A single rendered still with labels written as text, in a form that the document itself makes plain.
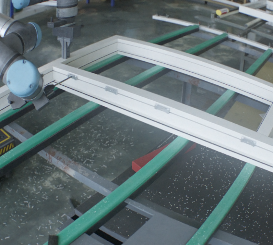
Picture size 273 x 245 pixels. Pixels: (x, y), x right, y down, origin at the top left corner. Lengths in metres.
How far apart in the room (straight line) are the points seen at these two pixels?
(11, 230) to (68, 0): 1.29
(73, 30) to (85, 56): 0.20
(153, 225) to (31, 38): 0.61
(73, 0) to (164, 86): 2.16
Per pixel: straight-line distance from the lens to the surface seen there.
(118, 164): 2.30
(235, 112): 1.70
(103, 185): 0.91
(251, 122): 1.65
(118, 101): 1.15
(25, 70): 0.82
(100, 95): 1.19
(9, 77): 0.83
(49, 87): 1.17
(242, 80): 1.37
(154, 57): 1.53
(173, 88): 3.30
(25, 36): 0.95
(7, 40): 0.90
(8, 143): 2.01
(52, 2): 5.50
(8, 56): 0.86
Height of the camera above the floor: 1.44
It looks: 31 degrees down
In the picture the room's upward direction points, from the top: 3 degrees clockwise
